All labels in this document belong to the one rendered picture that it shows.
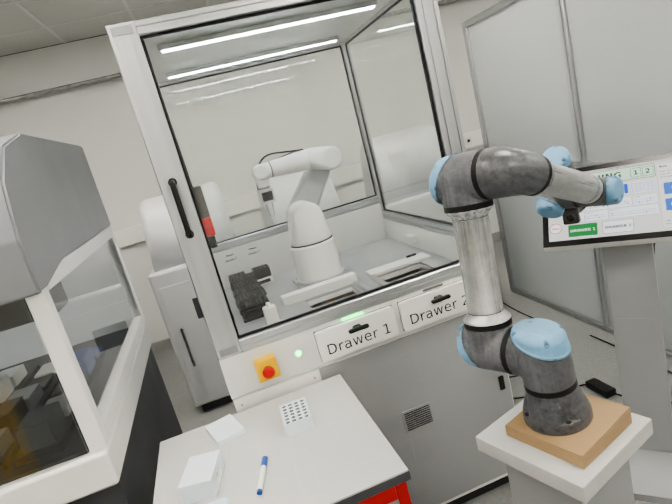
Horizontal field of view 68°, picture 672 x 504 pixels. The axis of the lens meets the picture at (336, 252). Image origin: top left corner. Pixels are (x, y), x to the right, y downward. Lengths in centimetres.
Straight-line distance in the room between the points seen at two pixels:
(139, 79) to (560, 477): 147
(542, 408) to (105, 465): 112
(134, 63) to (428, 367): 140
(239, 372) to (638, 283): 146
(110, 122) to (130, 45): 326
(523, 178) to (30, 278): 117
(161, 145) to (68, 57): 345
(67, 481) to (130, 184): 354
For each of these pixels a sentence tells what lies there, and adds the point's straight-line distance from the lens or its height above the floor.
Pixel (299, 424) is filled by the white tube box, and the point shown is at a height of 79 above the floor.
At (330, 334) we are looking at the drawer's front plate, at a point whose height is 91.
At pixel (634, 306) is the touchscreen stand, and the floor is 67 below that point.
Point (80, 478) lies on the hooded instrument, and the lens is 160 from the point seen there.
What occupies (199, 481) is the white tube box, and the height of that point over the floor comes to 81.
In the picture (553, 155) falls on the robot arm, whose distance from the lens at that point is 155.
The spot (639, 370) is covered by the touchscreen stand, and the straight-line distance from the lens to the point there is 229.
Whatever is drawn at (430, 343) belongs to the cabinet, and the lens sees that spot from 190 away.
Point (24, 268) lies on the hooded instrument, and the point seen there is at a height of 143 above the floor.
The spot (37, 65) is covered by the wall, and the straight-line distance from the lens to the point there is 505.
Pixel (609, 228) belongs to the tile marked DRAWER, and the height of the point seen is 100.
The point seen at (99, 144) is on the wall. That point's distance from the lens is 489.
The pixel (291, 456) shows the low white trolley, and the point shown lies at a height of 76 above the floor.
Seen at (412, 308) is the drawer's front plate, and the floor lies 90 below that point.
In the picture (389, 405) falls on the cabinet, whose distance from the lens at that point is 192.
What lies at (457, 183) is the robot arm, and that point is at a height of 137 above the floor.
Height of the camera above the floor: 156
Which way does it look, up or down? 13 degrees down
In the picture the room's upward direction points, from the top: 15 degrees counter-clockwise
